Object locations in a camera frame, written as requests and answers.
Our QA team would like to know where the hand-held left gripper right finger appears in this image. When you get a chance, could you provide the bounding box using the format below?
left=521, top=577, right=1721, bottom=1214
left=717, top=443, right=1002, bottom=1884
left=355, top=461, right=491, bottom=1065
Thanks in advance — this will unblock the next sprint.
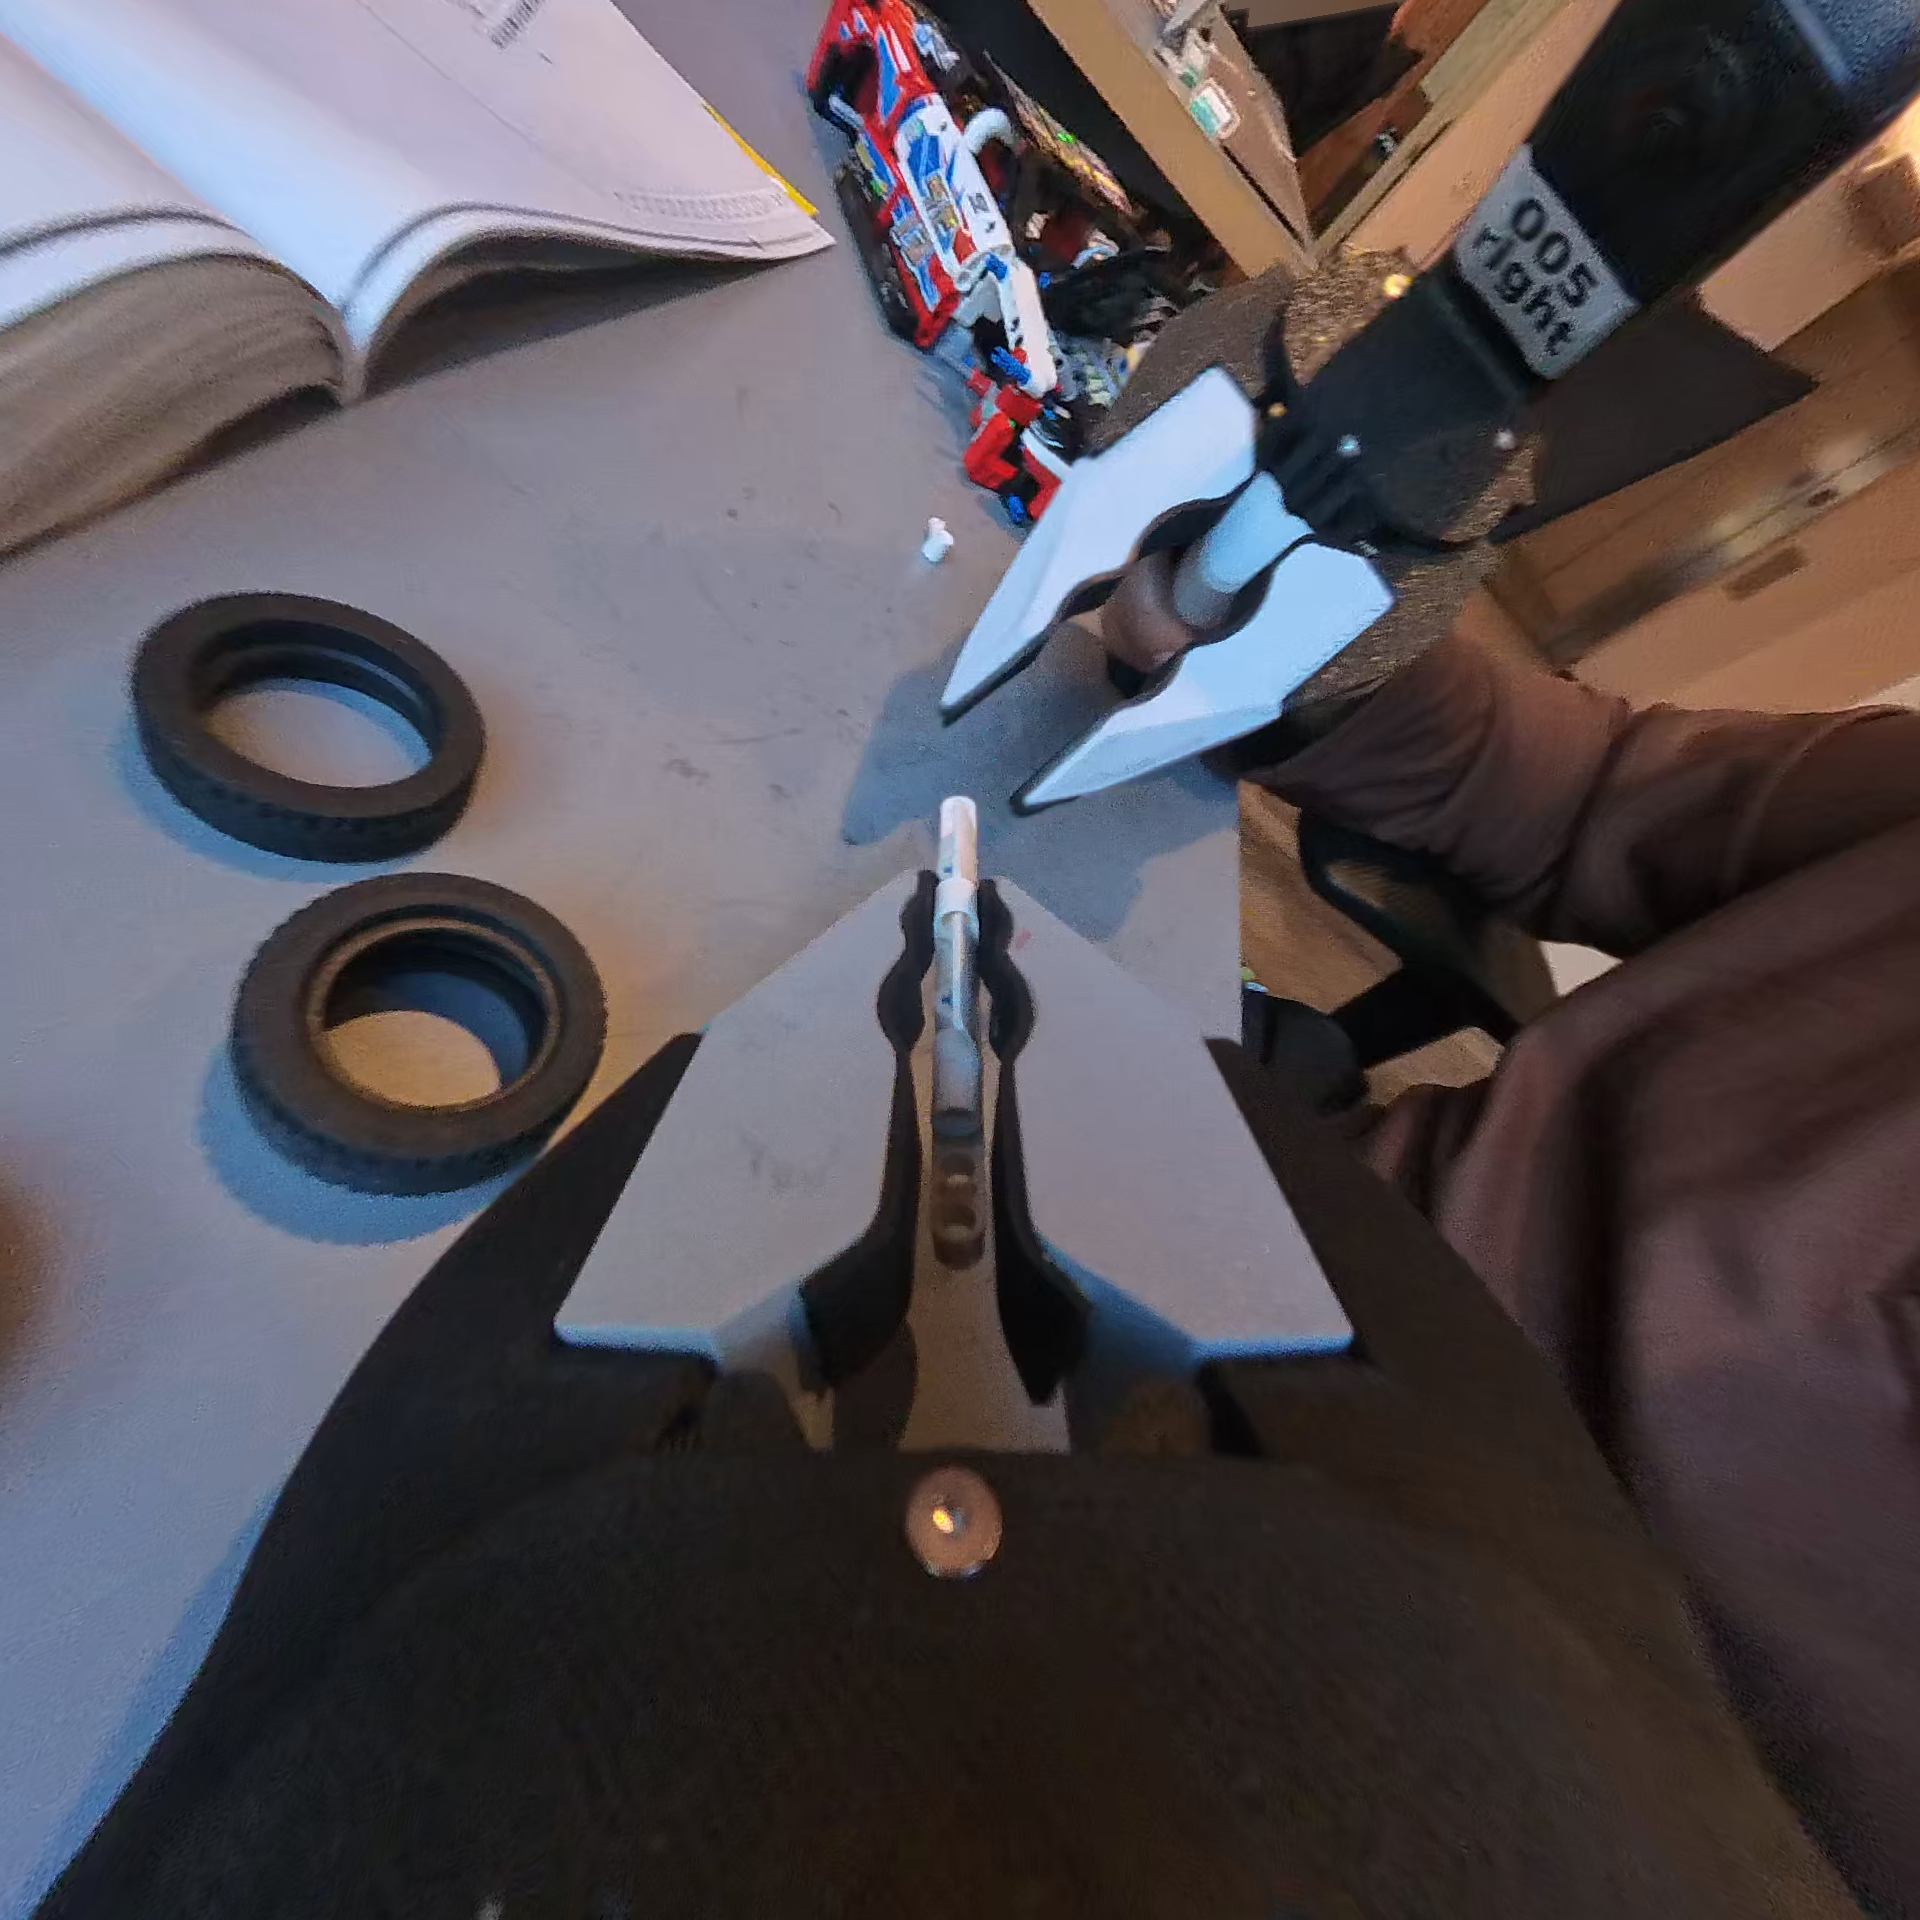
left=984, top=883, right=1355, bottom=1403

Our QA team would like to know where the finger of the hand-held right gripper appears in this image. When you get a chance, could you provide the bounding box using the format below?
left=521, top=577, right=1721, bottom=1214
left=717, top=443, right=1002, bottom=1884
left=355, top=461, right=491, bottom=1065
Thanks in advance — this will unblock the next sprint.
left=939, top=369, right=1263, bottom=728
left=1012, top=539, right=1397, bottom=816

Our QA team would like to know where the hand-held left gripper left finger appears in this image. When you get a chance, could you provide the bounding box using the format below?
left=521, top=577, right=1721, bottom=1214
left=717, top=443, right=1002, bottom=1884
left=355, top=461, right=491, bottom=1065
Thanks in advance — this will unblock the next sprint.
left=555, top=870, right=939, bottom=1397

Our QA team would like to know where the long white brick beam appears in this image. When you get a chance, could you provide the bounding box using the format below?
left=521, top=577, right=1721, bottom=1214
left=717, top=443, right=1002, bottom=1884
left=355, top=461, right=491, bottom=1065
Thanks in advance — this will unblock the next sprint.
left=921, top=796, right=993, bottom=1269

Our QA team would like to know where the person's right forearm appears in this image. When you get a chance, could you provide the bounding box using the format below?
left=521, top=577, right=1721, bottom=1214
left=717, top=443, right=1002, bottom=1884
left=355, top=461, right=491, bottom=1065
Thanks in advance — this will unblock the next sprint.
left=1229, top=632, right=1920, bottom=963

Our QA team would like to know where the grey desk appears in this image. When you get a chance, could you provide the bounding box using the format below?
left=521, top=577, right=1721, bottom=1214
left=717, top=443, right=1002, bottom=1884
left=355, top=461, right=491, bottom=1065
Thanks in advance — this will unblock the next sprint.
left=0, top=0, right=1249, bottom=1907

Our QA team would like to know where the black office chair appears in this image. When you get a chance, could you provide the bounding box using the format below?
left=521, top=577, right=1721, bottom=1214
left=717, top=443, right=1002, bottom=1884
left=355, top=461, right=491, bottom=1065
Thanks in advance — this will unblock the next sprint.
left=1296, top=809, right=1561, bottom=1068

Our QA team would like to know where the red white brick race car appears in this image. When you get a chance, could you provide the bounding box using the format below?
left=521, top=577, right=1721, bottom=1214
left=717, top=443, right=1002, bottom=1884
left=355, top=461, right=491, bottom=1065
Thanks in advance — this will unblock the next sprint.
left=808, top=0, right=1186, bottom=528

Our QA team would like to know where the grey office table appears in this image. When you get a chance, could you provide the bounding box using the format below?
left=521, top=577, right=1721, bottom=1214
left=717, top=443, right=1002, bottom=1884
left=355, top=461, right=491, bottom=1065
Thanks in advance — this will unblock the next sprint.
left=1026, top=0, right=1315, bottom=278

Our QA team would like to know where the wide black rubber tire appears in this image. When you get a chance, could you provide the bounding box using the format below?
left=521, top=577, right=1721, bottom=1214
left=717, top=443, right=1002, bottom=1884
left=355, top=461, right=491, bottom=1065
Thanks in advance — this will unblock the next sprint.
left=232, top=873, right=608, bottom=1198

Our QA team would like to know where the person's torso in brown shirt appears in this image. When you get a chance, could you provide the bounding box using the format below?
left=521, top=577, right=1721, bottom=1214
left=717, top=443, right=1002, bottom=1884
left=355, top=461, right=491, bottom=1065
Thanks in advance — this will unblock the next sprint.
left=1365, top=840, right=1920, bottom=1920

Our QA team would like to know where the narrow black rubber tire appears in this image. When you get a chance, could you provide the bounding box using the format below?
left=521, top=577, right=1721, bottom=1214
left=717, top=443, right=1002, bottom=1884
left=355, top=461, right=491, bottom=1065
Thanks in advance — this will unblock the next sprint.
left=133, top=592, right=488, bottom=865

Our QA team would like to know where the open instruction booklet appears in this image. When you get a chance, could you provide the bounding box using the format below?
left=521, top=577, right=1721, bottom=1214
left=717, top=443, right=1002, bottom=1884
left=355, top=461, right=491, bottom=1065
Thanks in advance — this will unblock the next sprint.
left=0, top=0, right=835, bottom=548

